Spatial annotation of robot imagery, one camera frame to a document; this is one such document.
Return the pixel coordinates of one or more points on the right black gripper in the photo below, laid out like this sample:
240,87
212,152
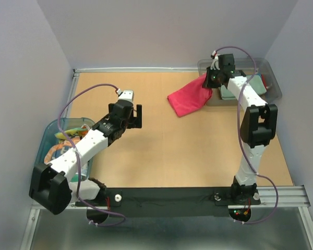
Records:
207,83

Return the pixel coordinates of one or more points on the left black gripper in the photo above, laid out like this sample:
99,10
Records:
137,120

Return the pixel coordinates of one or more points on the mint green towel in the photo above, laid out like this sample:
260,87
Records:
256,83

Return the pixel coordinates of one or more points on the red blue cat towel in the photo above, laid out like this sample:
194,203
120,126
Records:
266,81

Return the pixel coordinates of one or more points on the pink towel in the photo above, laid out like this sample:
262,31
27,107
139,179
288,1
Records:
190,98

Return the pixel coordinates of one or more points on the patterned light blue towel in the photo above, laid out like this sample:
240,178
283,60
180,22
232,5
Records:
61,148

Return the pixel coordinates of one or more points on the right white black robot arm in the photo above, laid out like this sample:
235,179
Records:
255,129

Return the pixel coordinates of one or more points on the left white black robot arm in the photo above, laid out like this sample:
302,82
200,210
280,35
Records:
51,184

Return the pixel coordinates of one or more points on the clear grey plastic bin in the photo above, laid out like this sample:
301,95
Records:
273,91

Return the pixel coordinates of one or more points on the yellow patterned towel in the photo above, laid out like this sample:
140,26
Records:
73,133

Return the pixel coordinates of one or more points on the teal plastic laundry bin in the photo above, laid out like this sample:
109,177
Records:
50,140

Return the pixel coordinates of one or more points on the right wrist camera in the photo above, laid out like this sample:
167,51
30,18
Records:
215,61

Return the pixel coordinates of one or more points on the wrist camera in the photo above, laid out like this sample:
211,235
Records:
127,95
215,61

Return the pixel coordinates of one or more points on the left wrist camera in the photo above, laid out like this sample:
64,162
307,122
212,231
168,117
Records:
127,95

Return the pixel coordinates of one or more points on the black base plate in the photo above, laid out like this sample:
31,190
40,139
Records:
168,211

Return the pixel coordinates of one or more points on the aluminium front rail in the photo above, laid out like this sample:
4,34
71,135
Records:
265,196

